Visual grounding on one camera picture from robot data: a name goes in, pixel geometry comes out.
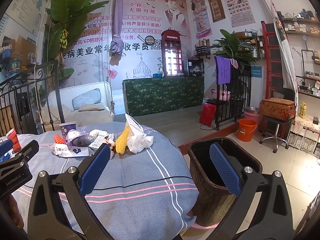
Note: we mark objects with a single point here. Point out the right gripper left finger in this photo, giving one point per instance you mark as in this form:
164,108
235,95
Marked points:
47,218

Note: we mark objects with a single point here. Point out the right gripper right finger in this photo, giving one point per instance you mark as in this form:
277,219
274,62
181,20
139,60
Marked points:
273,216

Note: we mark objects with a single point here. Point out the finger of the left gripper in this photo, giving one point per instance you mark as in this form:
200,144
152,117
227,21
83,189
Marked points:
5,147

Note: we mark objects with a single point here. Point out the white paper bag blue logo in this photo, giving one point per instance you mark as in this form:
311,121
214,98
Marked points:
65,151

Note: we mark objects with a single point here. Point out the white red plastic bag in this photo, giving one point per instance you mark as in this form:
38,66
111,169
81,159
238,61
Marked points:
74,134

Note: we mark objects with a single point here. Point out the white face mask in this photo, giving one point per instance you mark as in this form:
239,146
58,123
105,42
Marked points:
137,140

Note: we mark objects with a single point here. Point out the dark woven trash bin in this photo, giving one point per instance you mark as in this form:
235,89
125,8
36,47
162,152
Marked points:
214,199

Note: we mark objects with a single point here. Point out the black iron fence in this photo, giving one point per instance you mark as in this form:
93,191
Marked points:
29,98

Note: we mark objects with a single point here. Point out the purple paper cup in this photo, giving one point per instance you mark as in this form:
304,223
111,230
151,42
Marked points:
66,127

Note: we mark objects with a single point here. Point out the crumpled white tissue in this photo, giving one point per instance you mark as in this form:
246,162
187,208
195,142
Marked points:
96,132

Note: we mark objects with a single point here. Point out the white swing sofa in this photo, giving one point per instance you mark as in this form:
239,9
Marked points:
87,104

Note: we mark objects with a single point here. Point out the orange plastic bucket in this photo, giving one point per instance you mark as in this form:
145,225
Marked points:
247,128

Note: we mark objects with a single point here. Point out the green white milk carton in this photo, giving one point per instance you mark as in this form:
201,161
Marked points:
99,140

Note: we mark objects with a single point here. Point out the yellow foam fruit net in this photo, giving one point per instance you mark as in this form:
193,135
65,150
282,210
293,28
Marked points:
121,142

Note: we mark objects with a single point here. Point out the blue striped tablecloth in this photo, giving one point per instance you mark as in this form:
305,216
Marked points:
148,195

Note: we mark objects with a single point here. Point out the pink bucket with basin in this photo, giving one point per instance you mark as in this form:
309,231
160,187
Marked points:
253,114

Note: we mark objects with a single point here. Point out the yellow bottle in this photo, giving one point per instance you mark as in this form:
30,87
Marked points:
302,111

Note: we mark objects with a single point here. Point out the orange patterned case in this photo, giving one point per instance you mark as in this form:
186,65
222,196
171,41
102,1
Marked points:
276,108

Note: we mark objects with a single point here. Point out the black metal railing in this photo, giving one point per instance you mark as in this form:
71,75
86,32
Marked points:
231,98

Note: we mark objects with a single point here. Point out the red shopping bag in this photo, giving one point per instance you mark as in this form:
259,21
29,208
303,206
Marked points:
207,114

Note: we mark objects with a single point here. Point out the red ladder shelf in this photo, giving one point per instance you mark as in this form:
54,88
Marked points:
274,74

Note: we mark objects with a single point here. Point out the green floral covered counter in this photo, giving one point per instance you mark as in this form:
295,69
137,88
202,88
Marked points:
156,95

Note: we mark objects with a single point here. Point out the purple folded umbrella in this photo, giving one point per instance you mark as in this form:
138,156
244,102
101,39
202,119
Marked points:
117,44

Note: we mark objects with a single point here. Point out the large banana plant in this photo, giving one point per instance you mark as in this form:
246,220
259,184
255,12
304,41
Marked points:
67,22

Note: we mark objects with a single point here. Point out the purple hanging towel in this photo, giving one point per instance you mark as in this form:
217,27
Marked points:
223,70

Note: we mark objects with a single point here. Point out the green potted plant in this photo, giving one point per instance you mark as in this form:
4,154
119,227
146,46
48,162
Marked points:
231,47

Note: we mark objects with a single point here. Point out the small black display box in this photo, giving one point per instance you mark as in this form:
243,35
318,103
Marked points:
193,67

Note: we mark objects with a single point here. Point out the red phone booth cabinet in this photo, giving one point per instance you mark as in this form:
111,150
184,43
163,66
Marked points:
171,53

